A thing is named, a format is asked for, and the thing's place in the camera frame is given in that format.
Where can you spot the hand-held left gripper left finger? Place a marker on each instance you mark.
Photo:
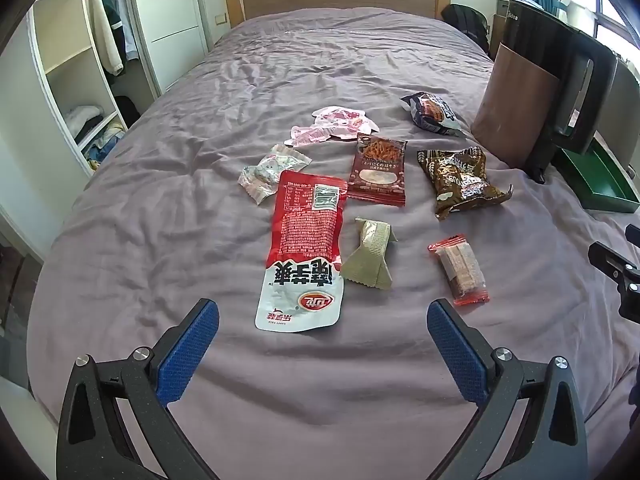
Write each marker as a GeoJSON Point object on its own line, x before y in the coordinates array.
{"type": "Point", "coordinates": [190, 350]}

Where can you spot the wooden nightstand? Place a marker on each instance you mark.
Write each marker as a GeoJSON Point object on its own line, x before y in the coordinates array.
{"type": "Point", "coordinates": [498, 35]}

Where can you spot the black backpack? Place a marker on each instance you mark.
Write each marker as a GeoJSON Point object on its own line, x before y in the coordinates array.
{"type": "Point", "coordinates": [467, 25]}

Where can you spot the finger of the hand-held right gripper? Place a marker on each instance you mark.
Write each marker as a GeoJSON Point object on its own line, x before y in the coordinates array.
{"type": "Point", "coordinates": [634, 234]}
{"type": "Point", "coordinates": [625, 275]}

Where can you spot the dark blue and white snack packet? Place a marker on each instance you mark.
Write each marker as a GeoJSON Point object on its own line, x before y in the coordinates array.
{"type": "Point", "coordinates": [432, 112]}

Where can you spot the black bag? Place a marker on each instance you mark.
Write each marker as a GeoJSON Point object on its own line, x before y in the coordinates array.
{"type": "Point", "coordinates": [127, 110]}

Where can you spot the wall socket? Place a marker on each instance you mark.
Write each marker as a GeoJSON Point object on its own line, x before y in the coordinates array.
{"type": "Point", "coordinates": [221, 18]}

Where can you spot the window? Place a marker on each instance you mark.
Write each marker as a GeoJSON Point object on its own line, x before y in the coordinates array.
{"type": "Point", "coordinates": [607, 0]}

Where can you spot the pile of colourful clothes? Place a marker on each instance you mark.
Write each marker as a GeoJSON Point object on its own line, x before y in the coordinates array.
{"type": "Point", "coordinates": [102, 147]}

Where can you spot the bed with purple sheet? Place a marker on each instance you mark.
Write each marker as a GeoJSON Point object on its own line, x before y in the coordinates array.
{"type": "Point", "coordinates": [200, 240]}

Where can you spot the white open shelf unit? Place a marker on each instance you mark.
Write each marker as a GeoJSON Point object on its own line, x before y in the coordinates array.
{"type": "Point", "coordinates": [60, 50]}

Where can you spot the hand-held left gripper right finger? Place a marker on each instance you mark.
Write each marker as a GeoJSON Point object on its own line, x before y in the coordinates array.
{"type": "Point", "coordinates": [457, 355]}

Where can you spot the green tray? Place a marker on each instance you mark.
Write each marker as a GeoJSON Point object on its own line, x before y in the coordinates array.
{"type": "Point", "coordinates": [600, 175]}

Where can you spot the grey chair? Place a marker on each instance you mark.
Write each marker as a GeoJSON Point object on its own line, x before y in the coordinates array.
{"type": "Point", "coordinates": [631, 110]}

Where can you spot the small white and green snack packet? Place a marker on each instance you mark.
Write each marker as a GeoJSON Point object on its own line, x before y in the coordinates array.
{"type": "Point", "coordinates": [270, 170]}

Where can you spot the brown snack packet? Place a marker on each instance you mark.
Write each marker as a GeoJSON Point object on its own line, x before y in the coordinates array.
{"type": "Point", "coordinates": [460, 180]}

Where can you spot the white wardrobe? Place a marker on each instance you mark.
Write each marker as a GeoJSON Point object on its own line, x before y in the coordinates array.
{"type": "Point", "coordinates": [170, 20]}

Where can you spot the dark red noodle snack packet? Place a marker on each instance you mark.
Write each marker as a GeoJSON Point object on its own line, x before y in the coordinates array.
{"type": "Point", "coordinates": [377, 172]}

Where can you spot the clear orange-edged biscuit packet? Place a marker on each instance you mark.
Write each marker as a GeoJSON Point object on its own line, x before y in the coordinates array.
{"type": "Point", "coordinates": [460, 270]}

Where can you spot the red and white snack packet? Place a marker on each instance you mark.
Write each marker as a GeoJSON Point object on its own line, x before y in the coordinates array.
{"type": "Point", "coordinates": [305, 240]}

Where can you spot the olive green snack packet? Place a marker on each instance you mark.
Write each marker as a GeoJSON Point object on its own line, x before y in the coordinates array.
{"type": "Point", "coordinates": [372, 255]}

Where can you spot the hanging dark clothes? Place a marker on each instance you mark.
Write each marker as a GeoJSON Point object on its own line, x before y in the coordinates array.
{"type": "Point", "coordinates": [120, 10]}

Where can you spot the black and copper electric kettle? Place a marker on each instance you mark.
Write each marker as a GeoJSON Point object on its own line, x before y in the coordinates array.
{"type": "Point", "coordinates": [515, 105]}

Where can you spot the folded white clothes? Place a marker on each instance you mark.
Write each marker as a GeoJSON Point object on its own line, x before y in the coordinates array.
{"type": "Point", "coordinates": [82, 117]}

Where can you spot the hanging white jacket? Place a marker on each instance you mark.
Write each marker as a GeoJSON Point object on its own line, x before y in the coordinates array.
{"type": "Point", "coordinates": [102, 25]}

